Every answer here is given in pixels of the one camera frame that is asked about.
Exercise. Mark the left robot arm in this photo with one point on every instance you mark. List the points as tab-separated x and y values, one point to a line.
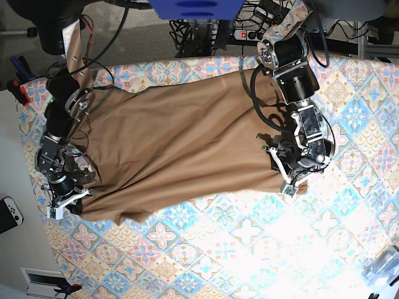
283	53

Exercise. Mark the clear plastic box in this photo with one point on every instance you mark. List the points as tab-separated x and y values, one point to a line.
382	272

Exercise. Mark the black orange clamp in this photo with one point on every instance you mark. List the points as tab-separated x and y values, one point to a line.
67	289

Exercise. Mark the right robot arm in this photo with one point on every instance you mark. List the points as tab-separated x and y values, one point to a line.
69	81

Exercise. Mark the white floor vent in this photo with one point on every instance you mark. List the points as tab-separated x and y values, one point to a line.
42	283

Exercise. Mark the blue mount plate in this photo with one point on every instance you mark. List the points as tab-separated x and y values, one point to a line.
197	9

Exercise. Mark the white power strip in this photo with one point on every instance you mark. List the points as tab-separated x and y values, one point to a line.
248	35

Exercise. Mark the red black clamp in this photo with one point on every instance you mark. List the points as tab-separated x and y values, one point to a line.
19	92

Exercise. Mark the game console with controller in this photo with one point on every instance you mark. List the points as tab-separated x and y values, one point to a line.
10	216

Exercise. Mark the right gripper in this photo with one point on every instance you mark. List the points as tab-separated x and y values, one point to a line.
66	190

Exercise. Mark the patterned tablecloth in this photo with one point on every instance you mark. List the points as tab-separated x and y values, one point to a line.
251	244

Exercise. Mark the brown t-shirt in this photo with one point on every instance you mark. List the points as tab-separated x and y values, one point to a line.
170	144

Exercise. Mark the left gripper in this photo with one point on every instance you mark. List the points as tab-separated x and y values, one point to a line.
295	164

